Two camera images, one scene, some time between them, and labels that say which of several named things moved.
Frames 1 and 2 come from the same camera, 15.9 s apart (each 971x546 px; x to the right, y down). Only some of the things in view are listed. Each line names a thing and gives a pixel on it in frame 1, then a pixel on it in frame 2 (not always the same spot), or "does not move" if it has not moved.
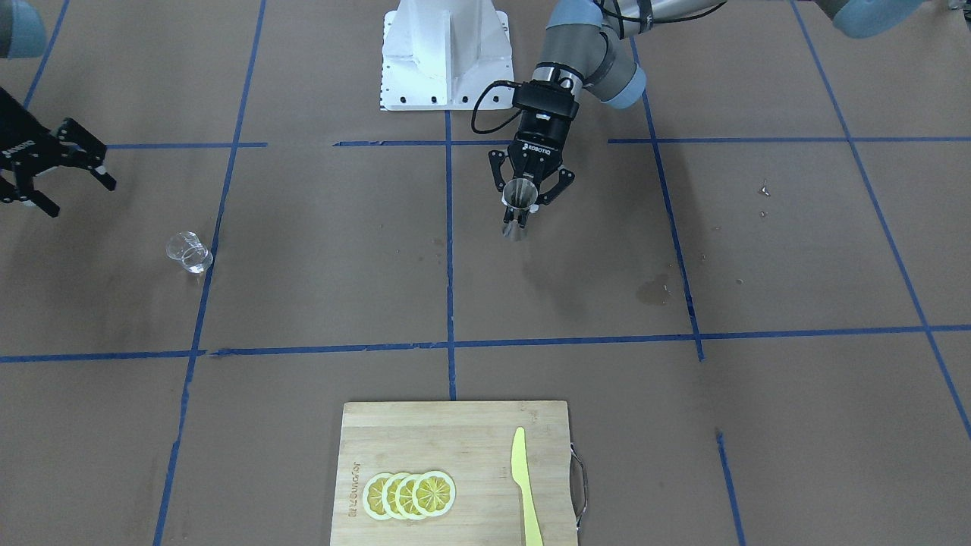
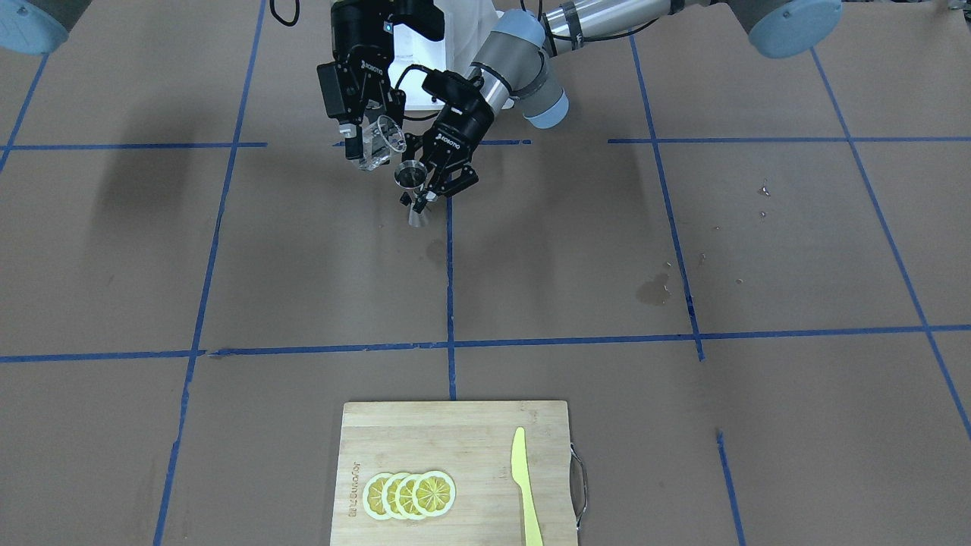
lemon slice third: [388, 497] does not move
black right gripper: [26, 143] → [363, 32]
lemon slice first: [434, 493] does not move
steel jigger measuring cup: [520, 195] → [411, 175]
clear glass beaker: [186, 248] → [381, 136]
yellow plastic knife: [520, 474] does not move
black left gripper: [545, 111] → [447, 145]
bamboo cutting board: [470, 443] does not move
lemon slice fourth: [372, 496] does not move
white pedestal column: [440, 54] does not move
